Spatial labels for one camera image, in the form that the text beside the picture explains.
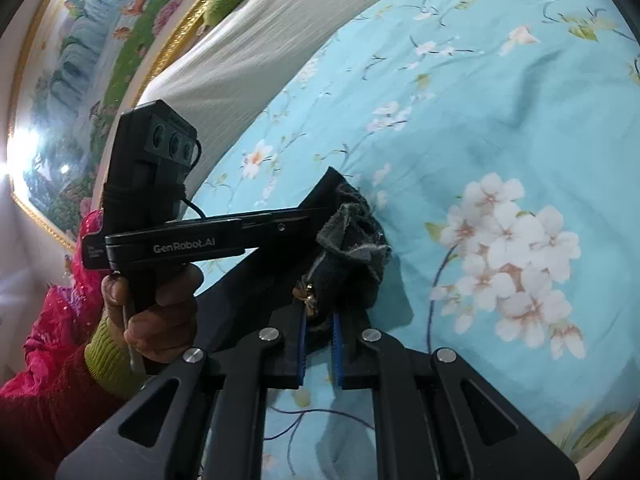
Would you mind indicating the black pants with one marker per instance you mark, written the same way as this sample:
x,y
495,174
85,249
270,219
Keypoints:
x,y
350,265

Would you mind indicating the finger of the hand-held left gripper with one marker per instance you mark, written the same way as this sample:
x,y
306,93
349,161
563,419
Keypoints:
x,y
275,230

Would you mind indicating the gold framed landscape painting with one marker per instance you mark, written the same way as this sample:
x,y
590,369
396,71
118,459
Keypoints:
x,y
85,70

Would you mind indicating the person's pink clothing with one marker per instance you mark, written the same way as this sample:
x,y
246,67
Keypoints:
x,y
60,315

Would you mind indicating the person's left forearm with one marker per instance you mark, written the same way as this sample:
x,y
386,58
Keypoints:
x,y
60,425

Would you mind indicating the blue floral bedsheet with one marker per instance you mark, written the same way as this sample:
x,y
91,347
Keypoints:
x,y
500,110

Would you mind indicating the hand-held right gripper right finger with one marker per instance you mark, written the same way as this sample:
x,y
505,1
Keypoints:
x,y
336,357

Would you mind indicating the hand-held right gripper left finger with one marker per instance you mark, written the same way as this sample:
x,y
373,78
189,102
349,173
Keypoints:
x,y
301,357

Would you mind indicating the green plush toy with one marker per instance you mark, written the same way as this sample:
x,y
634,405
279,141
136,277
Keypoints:
x,y
227,0

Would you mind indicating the person's left hand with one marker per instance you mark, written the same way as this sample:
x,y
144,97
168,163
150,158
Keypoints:
x,y
170,322

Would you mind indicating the grey ribbed pillow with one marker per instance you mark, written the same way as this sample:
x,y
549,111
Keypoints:
x,y
260,50

